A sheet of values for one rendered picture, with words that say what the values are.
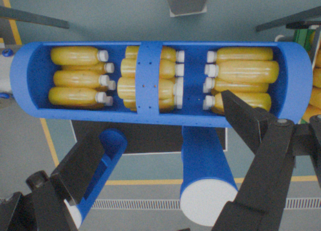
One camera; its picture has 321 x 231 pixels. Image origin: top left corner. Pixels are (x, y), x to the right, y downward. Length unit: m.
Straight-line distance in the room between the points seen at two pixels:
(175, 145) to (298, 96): 1.37
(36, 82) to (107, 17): 1.21
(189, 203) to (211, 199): 0.10
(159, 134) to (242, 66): 1.28
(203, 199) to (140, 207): 1.67
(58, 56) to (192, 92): 0.53
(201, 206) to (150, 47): 0.75
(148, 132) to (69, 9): 1.32
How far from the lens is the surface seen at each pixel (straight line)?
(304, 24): 0.97
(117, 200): 2.59
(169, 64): 0.61
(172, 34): 1.75
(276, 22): 1.51
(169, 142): 1.81
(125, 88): 0.59
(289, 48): 0.65
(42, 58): 0.84
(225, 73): 0.61
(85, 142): 0.18
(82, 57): 0.74
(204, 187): 0.93
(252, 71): 0.63
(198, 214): 1.04
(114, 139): 1.90
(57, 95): 0.77
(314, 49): 0.91
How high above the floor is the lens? 1.74
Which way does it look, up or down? 71 degrees down
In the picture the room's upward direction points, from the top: 159 degrees counter-clockwise
